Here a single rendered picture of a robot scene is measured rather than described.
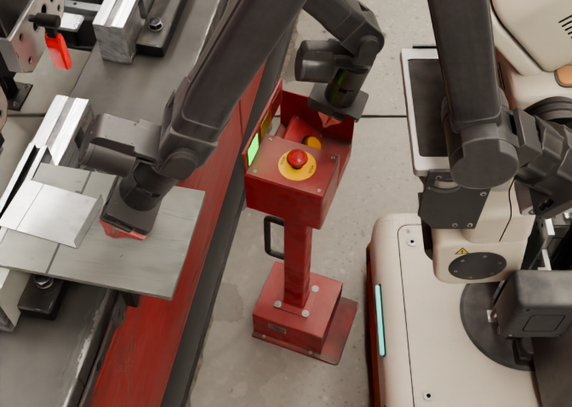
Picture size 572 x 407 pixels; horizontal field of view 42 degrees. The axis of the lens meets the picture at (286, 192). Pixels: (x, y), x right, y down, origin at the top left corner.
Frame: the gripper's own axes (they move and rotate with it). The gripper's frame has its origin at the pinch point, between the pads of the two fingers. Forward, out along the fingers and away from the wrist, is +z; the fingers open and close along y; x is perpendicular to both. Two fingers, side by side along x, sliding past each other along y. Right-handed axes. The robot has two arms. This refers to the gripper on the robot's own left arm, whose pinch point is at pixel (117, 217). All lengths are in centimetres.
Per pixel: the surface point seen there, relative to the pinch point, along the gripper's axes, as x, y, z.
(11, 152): -18, -75, 129
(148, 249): 5.6, 3.1, -0.7
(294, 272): 53, -34, 51
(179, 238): 8.8, 0.5, -2.6
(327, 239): 73, -63, 76
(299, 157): 28.6, -31.4, 7.7
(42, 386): 1.2, 21.4, 16.4
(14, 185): -14.5, -3.8, 11.0
